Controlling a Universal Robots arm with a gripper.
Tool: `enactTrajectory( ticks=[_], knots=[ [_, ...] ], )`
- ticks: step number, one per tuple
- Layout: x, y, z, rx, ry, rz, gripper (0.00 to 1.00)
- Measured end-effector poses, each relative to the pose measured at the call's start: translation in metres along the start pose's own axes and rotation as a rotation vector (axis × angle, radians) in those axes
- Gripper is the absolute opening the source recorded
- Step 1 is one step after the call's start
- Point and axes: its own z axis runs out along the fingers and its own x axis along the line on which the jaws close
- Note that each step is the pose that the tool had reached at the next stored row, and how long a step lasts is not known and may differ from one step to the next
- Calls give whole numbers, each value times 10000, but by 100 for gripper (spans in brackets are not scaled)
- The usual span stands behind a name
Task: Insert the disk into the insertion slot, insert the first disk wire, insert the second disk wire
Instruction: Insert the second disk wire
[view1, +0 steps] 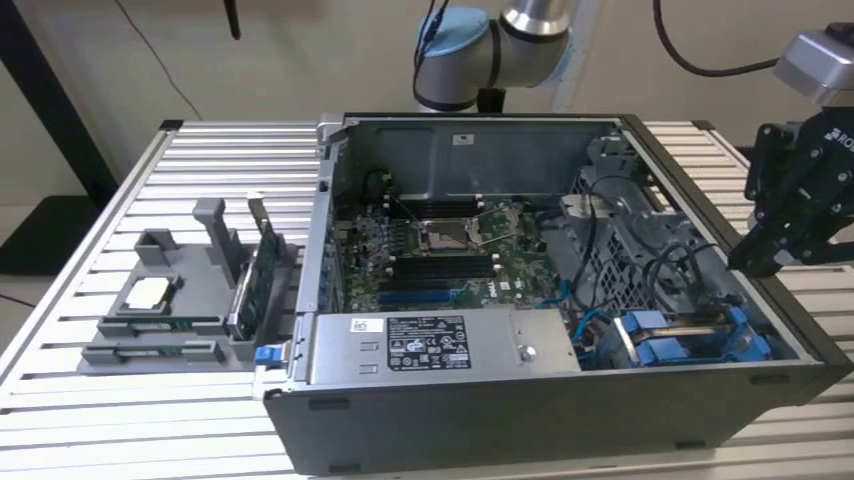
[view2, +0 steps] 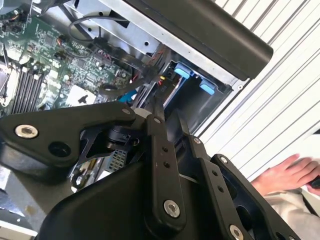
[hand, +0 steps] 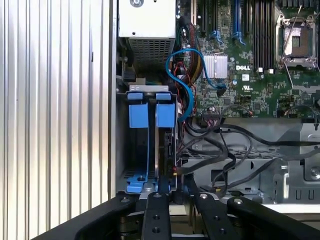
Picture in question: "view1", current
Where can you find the silver power supply unit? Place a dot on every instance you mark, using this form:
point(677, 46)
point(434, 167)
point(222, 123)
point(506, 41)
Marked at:
point(441, 345)

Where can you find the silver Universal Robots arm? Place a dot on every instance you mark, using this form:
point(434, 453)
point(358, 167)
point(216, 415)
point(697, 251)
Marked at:
point(527, 55)

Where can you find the black stand with base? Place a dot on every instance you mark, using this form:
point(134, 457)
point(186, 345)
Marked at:
point(47, 100)

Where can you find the CPU socket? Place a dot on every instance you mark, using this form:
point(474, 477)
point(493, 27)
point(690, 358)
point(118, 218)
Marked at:
point(441, 235)

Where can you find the silver CPU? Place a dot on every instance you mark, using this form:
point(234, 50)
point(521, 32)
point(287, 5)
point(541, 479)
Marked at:
point(152, 292)

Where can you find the green graphics card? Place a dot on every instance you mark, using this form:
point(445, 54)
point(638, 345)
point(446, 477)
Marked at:
point(263, 280)

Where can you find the blue plastic disk carrier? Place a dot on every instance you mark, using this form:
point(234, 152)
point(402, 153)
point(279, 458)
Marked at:
point(667, 352)

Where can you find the blue expansion slot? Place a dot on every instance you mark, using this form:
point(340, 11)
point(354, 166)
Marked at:
point(414, 298)

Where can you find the black RAM slot bank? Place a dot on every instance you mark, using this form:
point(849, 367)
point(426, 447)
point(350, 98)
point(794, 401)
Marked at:
point(434, 206)
point(441, 267)

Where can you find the black antenna rod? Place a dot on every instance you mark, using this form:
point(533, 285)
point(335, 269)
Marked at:
point(232, 20)

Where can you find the black open PC case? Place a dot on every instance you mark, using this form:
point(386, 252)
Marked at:
point(507, 425)

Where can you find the green RAM stick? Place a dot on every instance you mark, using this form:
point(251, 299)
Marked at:
point(160, 348)

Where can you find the grey perforated drive cage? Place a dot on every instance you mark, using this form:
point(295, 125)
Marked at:
point(621, 270)

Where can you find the grey parts rack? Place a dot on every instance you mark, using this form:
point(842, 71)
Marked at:
point(194, 285)

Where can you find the green motherboard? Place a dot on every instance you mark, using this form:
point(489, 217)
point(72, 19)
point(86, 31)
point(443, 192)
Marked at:
point(514, 280)

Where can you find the blue case latch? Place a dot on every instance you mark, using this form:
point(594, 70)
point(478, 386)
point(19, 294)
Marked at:
point(267, 356)

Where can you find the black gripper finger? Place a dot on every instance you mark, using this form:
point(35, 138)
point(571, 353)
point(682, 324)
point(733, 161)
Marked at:
point(824, 240)
point(761, 245)

